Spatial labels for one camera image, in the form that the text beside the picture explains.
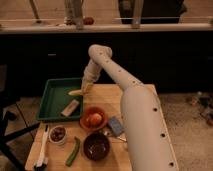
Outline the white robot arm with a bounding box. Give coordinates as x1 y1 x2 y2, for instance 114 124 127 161
81 44 179 171

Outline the beige block in tray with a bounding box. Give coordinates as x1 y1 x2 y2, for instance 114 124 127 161
61 99 80 117

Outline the green plastic tray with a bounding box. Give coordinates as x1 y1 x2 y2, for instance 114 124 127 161
36 78 83 122

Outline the orange bowl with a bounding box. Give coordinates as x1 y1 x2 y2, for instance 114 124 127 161
80 106 108 132

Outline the orange fruit in bowl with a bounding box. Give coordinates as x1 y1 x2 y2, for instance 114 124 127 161
89 113 102 126

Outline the blue sponge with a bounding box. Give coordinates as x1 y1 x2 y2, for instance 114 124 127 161
108 116 124 137

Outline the white cup with food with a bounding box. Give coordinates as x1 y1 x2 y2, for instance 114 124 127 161
49 125 67 145

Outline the red object on counter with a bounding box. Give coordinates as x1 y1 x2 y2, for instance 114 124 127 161
83 17 94 25

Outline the dark brown bowl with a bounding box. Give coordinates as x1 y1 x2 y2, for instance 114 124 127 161
83 133 110 161

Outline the green cucumber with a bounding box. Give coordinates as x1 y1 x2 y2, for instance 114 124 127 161
65 137 80 167

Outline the black chair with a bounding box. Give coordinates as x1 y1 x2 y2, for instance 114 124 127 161
0 89 40 171

